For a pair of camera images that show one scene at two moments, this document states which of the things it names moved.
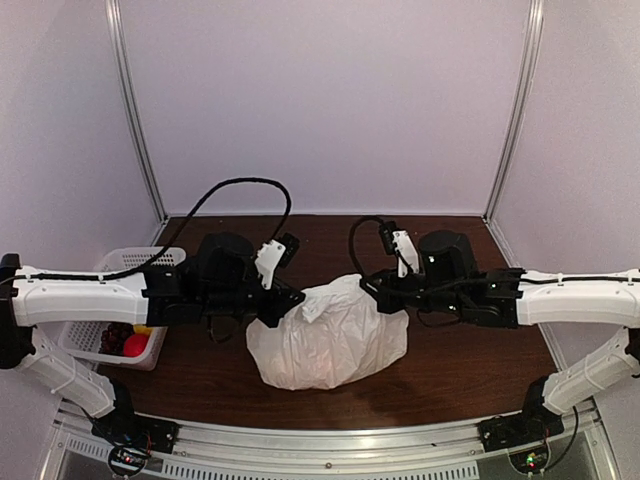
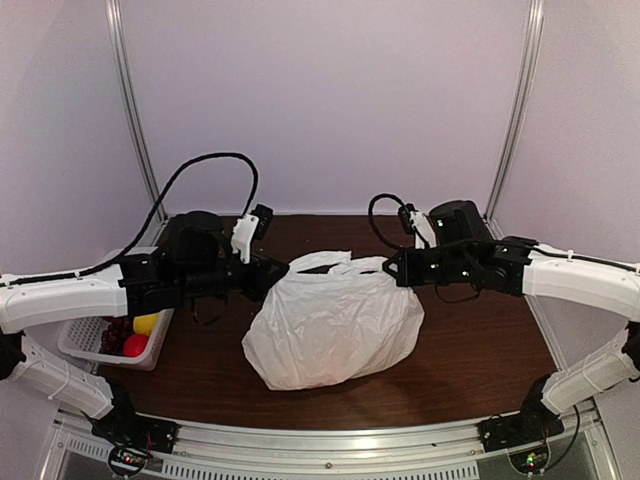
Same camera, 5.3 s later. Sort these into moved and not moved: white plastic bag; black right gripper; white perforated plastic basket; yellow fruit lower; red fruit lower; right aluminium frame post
Moved: white plastic bag; black right gripper
Not moved: yellow fruit lower; red fruit lower; white perforated plastic basket; right aluminium frame post
